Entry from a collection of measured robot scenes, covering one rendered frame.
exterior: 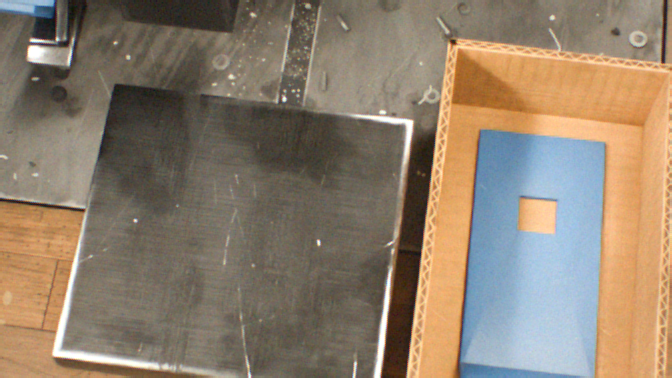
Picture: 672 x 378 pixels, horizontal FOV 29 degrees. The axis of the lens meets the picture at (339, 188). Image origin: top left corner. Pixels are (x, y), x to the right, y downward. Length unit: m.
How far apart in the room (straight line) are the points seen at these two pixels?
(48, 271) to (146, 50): 0.14
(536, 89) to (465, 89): 0.04
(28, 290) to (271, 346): 0.14
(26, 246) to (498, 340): 0.26
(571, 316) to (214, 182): 0.20
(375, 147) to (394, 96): 0.05
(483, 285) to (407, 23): 0.17
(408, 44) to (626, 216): 0.16
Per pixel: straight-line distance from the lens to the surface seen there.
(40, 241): 0.73
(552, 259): 0.71
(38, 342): 0.72
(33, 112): 0.77
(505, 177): 0.72
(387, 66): 0.76
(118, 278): 0.70
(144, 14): 0.77
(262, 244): 0.69
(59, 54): 0.68
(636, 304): 0.70
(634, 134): 0.75
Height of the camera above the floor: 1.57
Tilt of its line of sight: 67 degrees down
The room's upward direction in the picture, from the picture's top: 1 degrees counter-clockwise
